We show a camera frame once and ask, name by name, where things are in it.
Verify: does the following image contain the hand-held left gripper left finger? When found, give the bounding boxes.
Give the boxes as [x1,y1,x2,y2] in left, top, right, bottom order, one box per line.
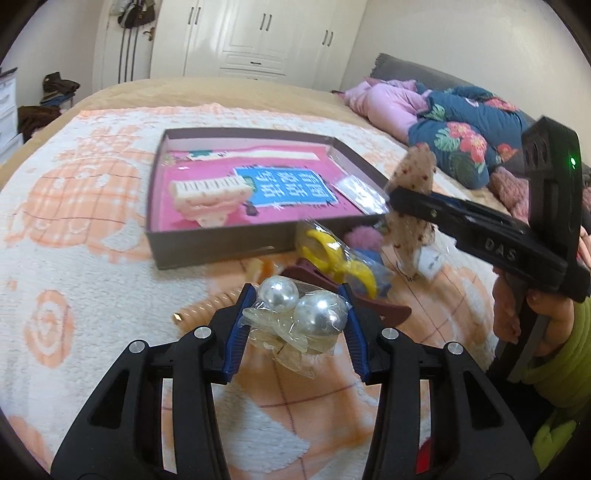
[51,282,257,480]

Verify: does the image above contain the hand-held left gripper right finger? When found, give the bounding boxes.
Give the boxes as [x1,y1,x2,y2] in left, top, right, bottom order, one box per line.
[339,282,541,480]

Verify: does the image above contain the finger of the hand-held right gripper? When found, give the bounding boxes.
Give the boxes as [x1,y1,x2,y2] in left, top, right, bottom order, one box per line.
[385,187,570,289]

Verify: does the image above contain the orange spiral hair tie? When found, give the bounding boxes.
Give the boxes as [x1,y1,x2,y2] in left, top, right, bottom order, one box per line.
[173,259,278,330]

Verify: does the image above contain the pearl ornaments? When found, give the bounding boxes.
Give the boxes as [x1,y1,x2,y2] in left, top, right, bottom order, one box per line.
[242,275,352,377]

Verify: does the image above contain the brown cardboard box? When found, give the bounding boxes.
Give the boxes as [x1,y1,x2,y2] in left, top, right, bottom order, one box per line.
[145,128,393,271]

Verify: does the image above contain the pink pompom hair clip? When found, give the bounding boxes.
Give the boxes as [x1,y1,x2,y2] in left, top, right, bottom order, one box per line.
[344,226,386,252]

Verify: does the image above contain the beige lace bow hair clip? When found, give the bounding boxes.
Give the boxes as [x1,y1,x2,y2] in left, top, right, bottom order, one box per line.
[385,143,437,278]

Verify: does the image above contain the person's right forearm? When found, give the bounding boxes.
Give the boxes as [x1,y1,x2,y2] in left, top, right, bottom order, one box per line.
[522,302,591,411]

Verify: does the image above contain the person's right hand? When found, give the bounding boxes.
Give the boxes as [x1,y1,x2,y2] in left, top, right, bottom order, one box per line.
[492,277,575,352]

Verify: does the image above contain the dark red hair clip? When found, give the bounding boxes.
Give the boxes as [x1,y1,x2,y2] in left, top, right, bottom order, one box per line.
[281,261,411,326]

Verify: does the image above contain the pink knit garment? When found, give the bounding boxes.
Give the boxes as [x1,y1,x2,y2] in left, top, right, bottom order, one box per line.
[489,168,532,217]

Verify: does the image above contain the white paper card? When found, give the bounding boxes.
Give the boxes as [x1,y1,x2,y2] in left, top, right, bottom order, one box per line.
[409,244,446,282]

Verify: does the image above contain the blue floral quilt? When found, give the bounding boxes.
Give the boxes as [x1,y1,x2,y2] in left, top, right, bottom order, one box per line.
[409,85,532,190]

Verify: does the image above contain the small clear plastic bag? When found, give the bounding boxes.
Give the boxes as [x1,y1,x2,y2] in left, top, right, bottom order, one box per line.
[330,178,389,215]

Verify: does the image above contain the pink book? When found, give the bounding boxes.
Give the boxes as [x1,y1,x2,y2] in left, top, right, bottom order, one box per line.
[152,143,370,229]

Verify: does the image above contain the cream hair claw clip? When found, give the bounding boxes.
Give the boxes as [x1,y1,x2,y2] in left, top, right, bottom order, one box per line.
[168,175,252,229]

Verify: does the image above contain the pink clothing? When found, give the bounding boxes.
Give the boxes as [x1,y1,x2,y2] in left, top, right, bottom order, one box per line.
[344,78,432,144]

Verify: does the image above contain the orange and white blanket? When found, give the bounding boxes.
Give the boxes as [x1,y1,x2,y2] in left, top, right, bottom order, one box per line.
[0,104,509,480]

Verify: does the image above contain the floral blue pink bedding pile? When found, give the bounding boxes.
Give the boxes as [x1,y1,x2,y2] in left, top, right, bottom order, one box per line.
[369,53,591,181]

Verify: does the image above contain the person's green garment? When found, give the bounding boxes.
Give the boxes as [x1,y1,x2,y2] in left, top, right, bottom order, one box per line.
[531,418,580,477]

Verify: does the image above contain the beige bed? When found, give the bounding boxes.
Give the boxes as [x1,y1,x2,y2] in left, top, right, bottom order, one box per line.
[0,76,546,278]

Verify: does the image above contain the brown garment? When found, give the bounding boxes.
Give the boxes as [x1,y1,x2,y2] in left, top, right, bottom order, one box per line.
[17,105,63,139]

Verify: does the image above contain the white wardrobe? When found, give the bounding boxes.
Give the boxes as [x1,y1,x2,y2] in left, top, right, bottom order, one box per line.
[150,0,368,90]

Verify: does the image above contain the pile of folded clothes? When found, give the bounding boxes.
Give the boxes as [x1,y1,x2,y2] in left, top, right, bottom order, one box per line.
[39,71,81,109]

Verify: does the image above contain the white door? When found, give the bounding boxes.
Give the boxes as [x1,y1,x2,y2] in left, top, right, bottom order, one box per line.
[97,0,158,86]

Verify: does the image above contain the white drawer cabinet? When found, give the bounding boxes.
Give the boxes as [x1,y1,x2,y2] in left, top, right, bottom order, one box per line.
[0,68,24,162]

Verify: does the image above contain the hanging bags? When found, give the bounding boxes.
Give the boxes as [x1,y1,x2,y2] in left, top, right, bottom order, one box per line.
[117,0,155,28]

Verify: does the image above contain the yellow bracelet in plastic bag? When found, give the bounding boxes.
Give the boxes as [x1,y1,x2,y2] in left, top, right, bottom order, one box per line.
[295,220,393,296]

